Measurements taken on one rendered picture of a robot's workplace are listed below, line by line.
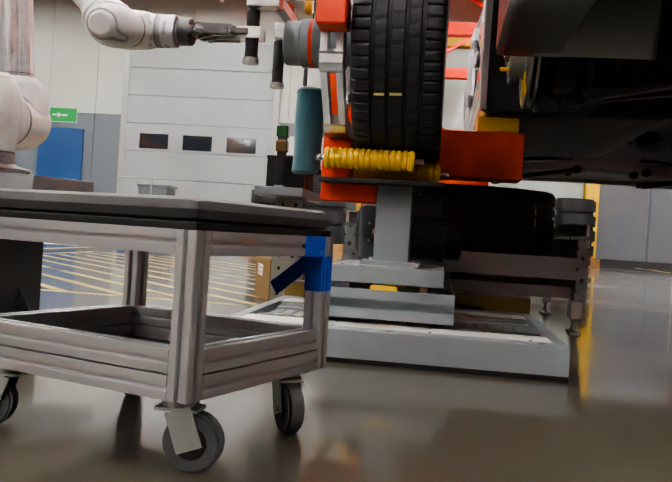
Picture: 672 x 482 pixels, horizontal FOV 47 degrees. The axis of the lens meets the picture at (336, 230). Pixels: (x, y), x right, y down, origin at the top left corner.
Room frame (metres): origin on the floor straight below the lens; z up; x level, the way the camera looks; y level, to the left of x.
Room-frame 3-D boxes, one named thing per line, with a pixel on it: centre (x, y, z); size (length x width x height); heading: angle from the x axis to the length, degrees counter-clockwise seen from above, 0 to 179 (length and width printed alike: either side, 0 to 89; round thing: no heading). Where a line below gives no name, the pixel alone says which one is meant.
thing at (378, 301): (2.22, -0.16, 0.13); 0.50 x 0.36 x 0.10; 172
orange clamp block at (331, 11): (1.93, 0.04, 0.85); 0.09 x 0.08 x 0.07; 172
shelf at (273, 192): (2.85, 0.18, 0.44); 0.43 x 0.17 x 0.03; 172
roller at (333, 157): (2.11, -0.08, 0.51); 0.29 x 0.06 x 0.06; 82
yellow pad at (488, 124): (2.69, -0.53, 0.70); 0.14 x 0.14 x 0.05; 82
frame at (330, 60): (2.24, 0.00, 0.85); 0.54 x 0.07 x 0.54; 172
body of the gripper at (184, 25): (2.12, 0.42, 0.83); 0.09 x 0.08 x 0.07; 82
